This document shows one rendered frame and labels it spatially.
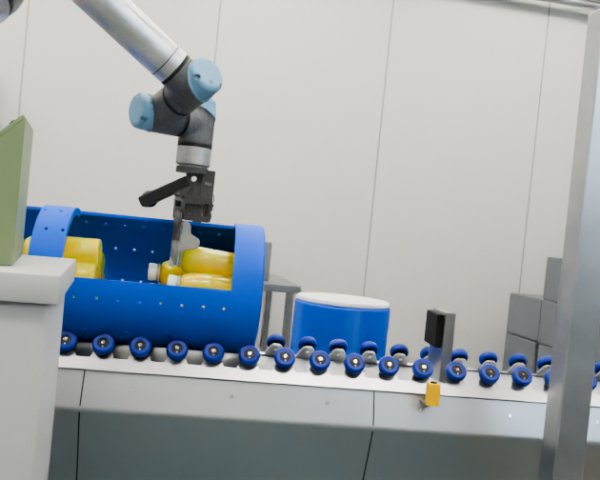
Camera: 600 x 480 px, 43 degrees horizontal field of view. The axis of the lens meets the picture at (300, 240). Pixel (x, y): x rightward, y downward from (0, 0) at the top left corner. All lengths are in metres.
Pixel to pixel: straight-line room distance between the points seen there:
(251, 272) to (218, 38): 3.64
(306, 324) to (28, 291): 1.26
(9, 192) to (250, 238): 0.63
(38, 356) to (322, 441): 0.75
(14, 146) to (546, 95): 4.95
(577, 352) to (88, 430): 0.97
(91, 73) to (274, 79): 1.15
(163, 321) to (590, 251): 0.84
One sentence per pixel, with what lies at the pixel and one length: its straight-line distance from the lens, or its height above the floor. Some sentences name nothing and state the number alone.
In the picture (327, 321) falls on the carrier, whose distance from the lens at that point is 2.17.
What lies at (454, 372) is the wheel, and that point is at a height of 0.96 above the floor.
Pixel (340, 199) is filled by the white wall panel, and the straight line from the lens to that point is 5.16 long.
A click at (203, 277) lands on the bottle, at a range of 1.63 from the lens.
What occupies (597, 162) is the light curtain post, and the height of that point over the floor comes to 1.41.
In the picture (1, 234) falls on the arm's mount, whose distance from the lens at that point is 1.15.
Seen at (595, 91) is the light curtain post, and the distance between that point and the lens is 1.54.
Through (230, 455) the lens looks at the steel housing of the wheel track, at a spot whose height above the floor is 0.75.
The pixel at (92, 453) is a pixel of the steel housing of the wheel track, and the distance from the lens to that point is 1.69.
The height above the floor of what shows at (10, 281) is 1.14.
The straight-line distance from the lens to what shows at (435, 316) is 1.77.
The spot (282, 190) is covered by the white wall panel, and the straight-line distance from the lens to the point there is 5.07.
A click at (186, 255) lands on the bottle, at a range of 1.68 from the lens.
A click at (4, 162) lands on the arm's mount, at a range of 1.15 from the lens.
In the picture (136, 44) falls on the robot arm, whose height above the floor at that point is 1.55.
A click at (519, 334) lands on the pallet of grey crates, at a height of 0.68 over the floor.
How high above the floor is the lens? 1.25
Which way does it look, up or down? 1 degrees down
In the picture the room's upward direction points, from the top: 6 degrees clockwise
